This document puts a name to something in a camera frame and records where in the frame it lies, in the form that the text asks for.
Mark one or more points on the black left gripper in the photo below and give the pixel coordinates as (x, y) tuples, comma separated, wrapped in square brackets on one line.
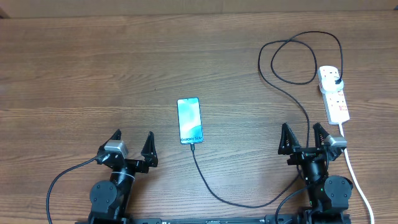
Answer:
[(149, 156)]

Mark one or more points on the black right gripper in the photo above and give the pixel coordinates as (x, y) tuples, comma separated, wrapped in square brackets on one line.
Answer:
[(301, 154)]

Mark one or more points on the blue Samsung Galaxy smartphone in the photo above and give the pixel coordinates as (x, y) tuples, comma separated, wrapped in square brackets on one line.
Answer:
[(189, 121)]

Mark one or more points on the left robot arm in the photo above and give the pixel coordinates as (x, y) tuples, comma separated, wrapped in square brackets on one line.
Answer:
[(110, 198)]

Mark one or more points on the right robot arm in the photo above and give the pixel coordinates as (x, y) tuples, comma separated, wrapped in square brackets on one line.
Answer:
[(328, 194)]

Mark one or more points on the white charger adapter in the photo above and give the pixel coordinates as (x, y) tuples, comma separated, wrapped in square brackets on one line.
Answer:
[(329, 85)]

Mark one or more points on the white power strip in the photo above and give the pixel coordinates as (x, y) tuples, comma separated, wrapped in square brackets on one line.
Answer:
[(335, 103)]

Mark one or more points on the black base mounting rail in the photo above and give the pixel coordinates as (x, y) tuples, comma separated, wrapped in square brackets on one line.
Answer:
[(268, 219)]

